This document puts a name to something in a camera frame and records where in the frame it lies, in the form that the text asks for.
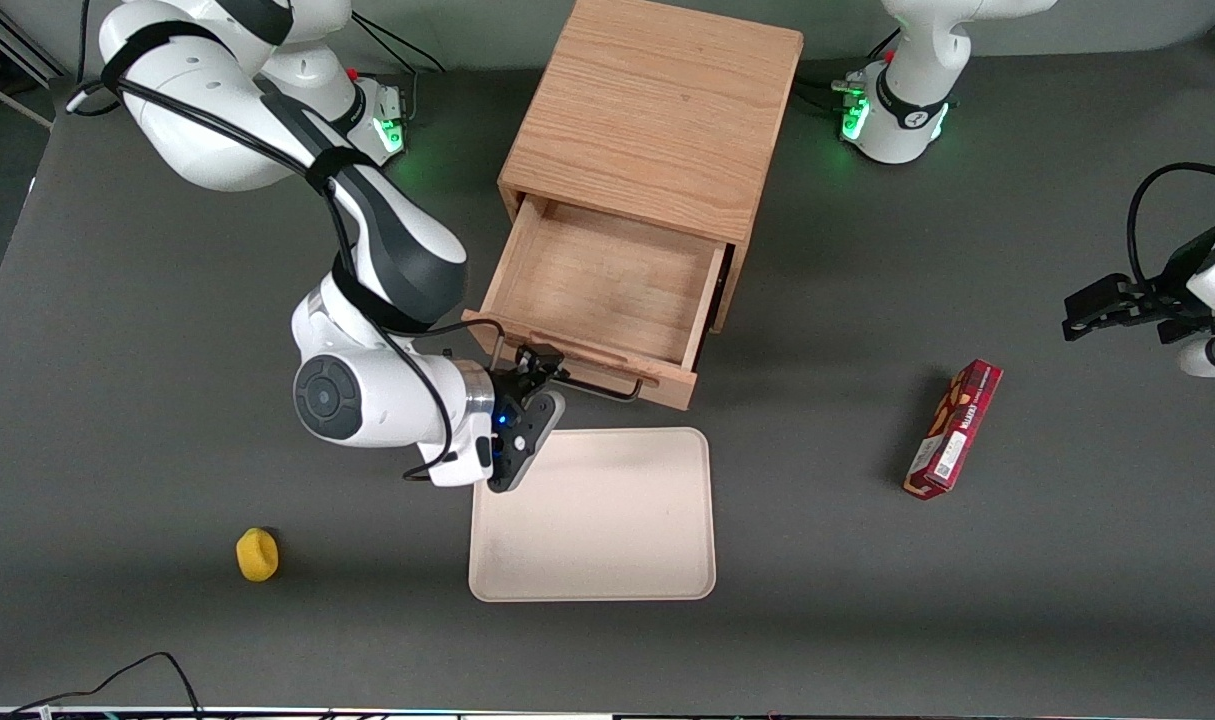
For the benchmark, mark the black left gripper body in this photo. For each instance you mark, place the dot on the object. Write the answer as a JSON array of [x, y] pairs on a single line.
[[1159, 299]]

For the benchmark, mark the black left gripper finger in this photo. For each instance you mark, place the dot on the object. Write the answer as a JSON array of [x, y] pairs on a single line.
[[1092, 326], [1095, 298]]

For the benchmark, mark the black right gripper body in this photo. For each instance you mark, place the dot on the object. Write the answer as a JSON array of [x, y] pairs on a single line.
[[513, 385]]

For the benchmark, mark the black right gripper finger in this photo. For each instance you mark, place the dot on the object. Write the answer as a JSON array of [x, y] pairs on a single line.
[[542, 356], [555, 375]]

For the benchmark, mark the wooden drawer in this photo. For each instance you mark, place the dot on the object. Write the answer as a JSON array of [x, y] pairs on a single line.
[[607, 280]]

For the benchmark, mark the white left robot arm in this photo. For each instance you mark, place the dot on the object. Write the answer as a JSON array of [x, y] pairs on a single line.
[[907, 90]]

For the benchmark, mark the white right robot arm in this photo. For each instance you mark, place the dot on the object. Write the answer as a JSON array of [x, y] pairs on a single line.
[[367, 400]]

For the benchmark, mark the wooden drawer cabinet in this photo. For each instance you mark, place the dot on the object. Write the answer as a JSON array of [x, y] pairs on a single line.
[[657, 110]]

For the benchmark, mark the beige rectangular tray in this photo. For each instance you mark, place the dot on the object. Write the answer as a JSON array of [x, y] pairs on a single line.
[[607, 520]]

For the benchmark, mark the red snack box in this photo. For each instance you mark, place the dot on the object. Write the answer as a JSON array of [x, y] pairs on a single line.
[[954, 430]]

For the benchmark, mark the yellow lemon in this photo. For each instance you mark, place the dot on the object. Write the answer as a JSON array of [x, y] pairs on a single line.
[[257, 555]]

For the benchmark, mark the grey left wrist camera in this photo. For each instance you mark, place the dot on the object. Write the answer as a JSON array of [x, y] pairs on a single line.
[[1212, 358]]

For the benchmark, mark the aluminium frame rail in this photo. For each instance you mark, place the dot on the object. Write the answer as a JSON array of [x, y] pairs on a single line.
[[12, 60]]

